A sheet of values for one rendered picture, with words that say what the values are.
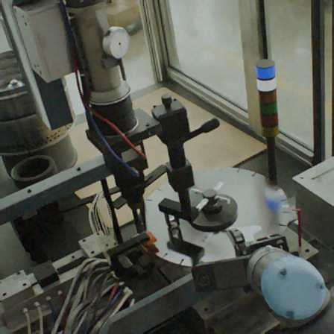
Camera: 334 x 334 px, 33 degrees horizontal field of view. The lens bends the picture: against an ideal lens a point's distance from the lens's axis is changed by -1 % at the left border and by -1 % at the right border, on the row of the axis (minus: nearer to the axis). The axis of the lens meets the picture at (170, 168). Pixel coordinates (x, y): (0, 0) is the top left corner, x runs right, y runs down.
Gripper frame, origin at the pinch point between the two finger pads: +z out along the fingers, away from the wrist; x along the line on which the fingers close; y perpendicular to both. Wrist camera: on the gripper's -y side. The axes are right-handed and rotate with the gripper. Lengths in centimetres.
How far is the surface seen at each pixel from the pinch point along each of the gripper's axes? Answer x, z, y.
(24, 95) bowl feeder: 47, 53, -39
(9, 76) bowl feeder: 57, 73, -45
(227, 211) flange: 6.6, 14.8, 3.0
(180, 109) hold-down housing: 28.2, -5.1, -4.0
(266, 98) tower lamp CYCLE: 28.9, 26.9, 19.9
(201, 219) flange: 6.3, 14.4, -2.9
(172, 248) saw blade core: 2.4, 10.4, -10.4
